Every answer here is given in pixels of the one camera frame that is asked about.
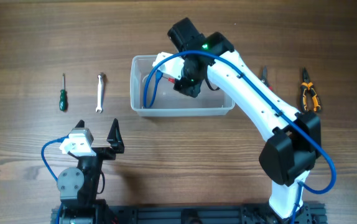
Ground red handled cutters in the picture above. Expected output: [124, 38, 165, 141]
[260, 66, 273, 91]

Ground orange black needle-nose pliers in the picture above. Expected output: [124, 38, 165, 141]
[300, 67, 322, 113]

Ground red black awl screwdriver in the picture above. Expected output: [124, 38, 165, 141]
[162, 76, 175, 83]

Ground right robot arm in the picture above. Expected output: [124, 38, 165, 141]
[160, 18, 322, 223]

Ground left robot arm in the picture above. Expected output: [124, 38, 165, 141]
[50, 119, 124, 223]

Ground clear plastic container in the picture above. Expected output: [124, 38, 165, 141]
[130, 55, 235, 117]

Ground silver combination wrench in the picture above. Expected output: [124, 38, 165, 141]
[96, 73, 105, 113]

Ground green handled screwdriver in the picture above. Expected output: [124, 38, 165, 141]
[59, 73, 68, 111]

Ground left blue cable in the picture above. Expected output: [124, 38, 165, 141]
[40, 136, 70, 224]

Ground blue cable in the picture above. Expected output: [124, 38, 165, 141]
[142, 50, 337, 224]
[40, 136, 70, 224]

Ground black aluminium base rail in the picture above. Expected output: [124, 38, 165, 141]
[50, 202, 328, 224]

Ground right blue cable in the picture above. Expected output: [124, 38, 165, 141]
[142, 50, 337, 224]

